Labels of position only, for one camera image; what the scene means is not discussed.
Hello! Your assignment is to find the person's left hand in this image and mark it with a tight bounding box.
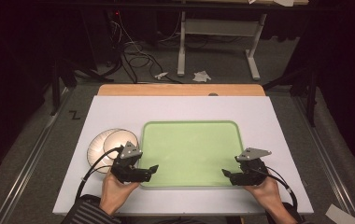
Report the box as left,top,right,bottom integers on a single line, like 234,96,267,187
99,169,141,217

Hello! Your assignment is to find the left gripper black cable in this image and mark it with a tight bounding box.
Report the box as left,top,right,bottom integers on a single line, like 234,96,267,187
75,147,123,201

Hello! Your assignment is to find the white table board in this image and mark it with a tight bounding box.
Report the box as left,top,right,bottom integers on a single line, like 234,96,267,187
52,95,315,217

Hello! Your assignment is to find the black stand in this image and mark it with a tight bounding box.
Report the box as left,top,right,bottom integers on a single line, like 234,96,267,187
262,66,320,128
49,57,78,117

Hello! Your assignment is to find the person's right hand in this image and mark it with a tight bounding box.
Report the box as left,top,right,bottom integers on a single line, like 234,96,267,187
244,176,285,216

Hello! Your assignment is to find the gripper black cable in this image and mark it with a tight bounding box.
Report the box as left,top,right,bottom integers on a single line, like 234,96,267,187
249,165,299,213
75,147,123,201

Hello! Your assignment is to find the flat white paper sheet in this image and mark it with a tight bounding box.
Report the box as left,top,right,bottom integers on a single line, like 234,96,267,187
324,203,355,224

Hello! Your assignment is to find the light green tray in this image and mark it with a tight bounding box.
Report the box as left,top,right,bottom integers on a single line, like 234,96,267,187
138,119,246,189

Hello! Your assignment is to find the white metal desk frame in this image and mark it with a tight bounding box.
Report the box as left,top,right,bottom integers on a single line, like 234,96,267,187
177,11,267,81

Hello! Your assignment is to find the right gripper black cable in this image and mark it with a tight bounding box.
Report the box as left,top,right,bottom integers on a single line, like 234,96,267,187
249,165,299,213

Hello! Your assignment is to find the small white plate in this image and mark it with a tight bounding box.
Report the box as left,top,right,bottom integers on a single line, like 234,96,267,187
103,129,140,161

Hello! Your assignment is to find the tangle of floor cables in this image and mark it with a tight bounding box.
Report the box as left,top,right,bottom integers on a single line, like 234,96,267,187
108,10,184,85

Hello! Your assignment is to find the large crumpled white paper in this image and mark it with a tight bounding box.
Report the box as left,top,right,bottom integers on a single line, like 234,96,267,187
192,70,212,83

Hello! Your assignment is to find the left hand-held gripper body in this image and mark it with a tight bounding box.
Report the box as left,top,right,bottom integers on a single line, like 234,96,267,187
109,141,152,184

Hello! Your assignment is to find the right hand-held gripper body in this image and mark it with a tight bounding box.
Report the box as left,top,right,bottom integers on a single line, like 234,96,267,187
230,147,273,188

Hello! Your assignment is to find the metal floor rail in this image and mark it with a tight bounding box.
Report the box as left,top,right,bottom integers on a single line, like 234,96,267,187
291,92,355,224
0,87,74,224

